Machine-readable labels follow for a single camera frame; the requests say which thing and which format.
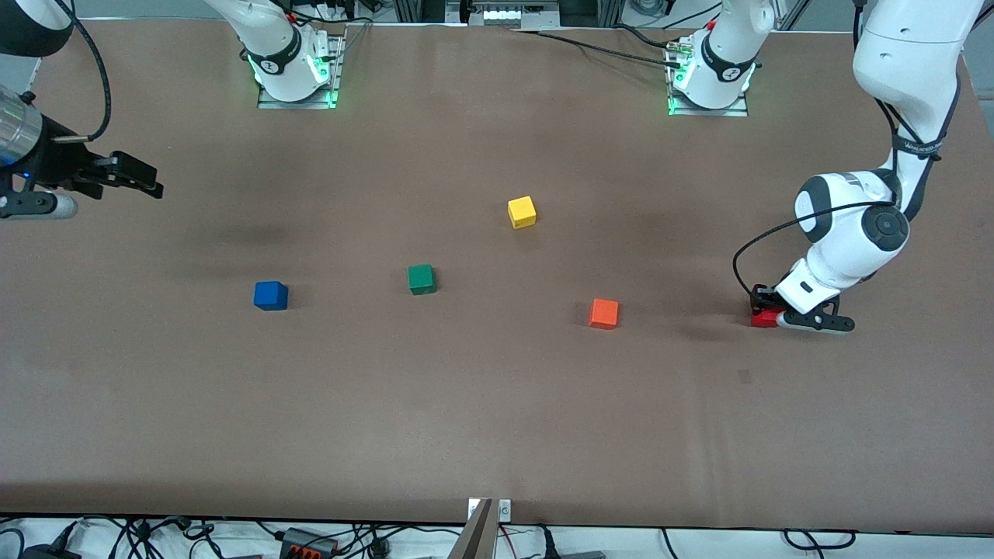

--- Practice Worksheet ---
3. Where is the blue wooden block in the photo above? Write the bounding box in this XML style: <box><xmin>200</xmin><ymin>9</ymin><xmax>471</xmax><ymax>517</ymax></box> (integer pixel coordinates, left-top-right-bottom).
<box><xmin>253</xmin><ymin>281</ymin><xmax>290</xmax><ymax>312</ymax></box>

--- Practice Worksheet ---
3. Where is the grey control box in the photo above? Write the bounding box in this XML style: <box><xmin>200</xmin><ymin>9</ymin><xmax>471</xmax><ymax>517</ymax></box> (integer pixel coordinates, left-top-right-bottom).
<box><xmin>466</xmin><ymin>0</ymin><xmax>561</xmax><ymax>29</ymax></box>

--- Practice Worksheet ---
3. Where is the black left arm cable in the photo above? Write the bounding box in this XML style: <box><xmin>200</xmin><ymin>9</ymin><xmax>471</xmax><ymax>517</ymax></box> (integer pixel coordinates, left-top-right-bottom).
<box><xmin>732</xmin><ymin>78</ymin><xmax>960</xmax><ymax>300</ymax></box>

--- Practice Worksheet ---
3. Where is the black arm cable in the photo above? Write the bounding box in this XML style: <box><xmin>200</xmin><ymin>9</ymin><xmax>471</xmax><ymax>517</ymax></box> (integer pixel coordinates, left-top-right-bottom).
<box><xmin>54</xmin><ymin>0</ymin><xmax>112</xmax><ymax>144</ymax></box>
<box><xmin>732</xmin><ymin>78</ymin><xmax>960</xmax><ymax>300</ymax></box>

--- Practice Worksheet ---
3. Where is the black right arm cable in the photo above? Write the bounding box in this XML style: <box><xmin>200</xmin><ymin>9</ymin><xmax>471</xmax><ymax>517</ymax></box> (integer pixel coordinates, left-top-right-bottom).
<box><xmin>54</xmin><ymin>0</ymin><xmax>112</xmax><ymax>144</ymax></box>

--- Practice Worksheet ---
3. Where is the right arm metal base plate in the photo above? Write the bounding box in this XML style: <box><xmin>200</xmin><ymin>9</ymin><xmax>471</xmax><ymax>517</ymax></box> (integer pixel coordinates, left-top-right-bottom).
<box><xmin>258</xmin><ymin>31</ymin><xmax>344</xmax><ymax>109</ymax></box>

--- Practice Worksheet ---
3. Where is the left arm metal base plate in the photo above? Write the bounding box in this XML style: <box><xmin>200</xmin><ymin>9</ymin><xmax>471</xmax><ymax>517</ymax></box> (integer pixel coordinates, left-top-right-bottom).
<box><xmin>668</xmin><ymin>93</ymin><xmax>750</xmax><ymax>117</ymax></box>

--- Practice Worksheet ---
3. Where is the black looped cable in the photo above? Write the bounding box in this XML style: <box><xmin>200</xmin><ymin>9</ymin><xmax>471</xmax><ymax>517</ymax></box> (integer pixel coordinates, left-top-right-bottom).
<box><xmin>783</xmin><ymin>529</ymin><xmax>857</xmax><ymax>551</ymax></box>

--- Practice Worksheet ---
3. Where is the white post bracket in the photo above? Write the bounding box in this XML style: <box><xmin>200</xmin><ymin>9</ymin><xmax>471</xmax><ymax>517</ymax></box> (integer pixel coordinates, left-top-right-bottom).
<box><xmin>467</xmin><ymin>498</ymin><xmax>513</xmax><ymax>523</ymax></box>

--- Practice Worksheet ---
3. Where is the grey metal camera post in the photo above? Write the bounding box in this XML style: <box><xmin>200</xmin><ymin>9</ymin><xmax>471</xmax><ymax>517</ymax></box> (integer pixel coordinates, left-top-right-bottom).
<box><xmin>448</xmin><ymin>498</ymin><xmax>495</xmax><ymax>559</ymax></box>

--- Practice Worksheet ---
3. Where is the grey orange cable hub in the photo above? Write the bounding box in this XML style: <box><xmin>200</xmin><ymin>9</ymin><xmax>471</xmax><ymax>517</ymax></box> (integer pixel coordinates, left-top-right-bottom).
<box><xmin>278</xmin><ymin>527</ymin><xmax>340</xmax><ymax>558</ymax></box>

